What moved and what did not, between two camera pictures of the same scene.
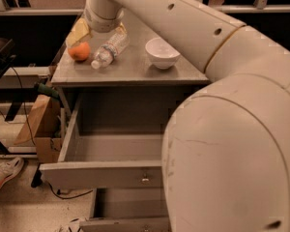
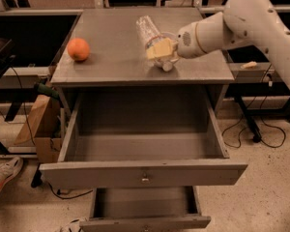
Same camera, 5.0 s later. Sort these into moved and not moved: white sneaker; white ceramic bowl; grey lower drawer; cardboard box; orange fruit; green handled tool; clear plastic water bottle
Moved: clear plastic water bottle
Not moved: orange fruit; grey lower drawer; green handled tool; white ceramic bowl; white sneaker; cardboard box
